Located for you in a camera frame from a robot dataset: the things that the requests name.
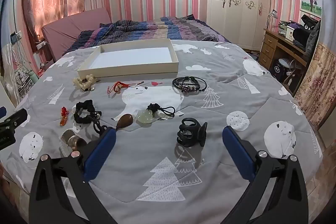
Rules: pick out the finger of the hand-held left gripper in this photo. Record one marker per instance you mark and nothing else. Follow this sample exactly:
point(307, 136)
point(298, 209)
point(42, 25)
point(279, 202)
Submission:
point(17, 117)
point(2, 111)

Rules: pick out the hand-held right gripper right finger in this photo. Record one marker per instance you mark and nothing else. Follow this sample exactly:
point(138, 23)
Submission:
point(237, 153)

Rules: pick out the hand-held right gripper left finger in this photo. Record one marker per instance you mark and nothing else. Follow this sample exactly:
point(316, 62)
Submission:
point(101, 153)

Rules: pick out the beige watch band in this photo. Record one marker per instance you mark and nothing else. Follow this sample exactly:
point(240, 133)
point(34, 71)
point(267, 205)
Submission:
point(71, 141)

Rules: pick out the brown oval pendant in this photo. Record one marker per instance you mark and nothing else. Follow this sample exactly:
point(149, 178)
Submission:
point(125, 120)

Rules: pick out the black scrunchie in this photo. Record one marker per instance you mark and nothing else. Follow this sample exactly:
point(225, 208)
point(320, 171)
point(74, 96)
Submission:
point(78, 116)

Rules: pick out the red orange pendant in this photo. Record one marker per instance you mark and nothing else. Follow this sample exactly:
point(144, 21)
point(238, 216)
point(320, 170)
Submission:
point(64, 117)

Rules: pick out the black hair claw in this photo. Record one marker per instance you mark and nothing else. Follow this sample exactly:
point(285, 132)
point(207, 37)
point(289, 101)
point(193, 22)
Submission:
point(189, 132)

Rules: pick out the pale jade pendant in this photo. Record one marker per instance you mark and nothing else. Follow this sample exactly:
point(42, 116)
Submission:
point(147, 117)

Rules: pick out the white shallow box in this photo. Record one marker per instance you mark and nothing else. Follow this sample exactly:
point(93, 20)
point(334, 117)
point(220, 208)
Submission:
point(136, 56)

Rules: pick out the floral patterned box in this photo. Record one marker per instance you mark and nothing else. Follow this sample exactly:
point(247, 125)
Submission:
point(21, 82)

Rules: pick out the green bottle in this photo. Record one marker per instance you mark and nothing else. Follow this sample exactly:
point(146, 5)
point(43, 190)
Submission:
point(33, 77)

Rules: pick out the grey printed blanket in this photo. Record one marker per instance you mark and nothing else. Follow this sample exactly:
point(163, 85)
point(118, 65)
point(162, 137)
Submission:
point(162, 161)

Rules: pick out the white power strip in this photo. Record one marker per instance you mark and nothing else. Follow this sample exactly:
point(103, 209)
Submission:
point(41, 44)

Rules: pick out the black box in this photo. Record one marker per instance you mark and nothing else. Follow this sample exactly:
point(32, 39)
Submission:
point(277, 70)

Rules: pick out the floral panel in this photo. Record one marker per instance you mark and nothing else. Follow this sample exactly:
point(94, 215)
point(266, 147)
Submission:
point(315, 87)

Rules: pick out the white fan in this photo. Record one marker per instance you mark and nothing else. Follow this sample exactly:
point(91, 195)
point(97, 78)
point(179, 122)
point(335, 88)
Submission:
point(286, 64)

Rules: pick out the pink mattress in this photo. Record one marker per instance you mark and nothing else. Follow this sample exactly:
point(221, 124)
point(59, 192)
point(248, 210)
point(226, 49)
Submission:
point(71, 24)

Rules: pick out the wooden desk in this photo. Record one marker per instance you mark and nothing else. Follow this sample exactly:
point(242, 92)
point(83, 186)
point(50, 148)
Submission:
point(270, 43)

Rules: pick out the white wardrobe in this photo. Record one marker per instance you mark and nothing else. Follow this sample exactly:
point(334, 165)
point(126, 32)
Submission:
point(233, 22)

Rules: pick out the striped quilt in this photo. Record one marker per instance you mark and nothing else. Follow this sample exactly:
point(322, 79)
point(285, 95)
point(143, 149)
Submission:
point(147, 29)

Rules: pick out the small white box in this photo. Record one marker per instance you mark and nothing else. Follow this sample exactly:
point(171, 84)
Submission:
point(290, 32)

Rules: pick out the black bag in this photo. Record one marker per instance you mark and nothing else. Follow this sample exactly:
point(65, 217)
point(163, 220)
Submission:
point(299, 33)

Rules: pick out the dark jacket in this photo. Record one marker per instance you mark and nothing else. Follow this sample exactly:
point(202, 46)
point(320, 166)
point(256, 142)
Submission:
point(313, 40)

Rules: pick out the desk lamp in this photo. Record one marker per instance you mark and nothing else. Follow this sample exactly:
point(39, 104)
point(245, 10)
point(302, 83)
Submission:
point(273, 14)

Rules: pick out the wall poster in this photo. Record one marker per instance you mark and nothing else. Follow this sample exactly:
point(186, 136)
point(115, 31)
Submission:
point(312, 2)

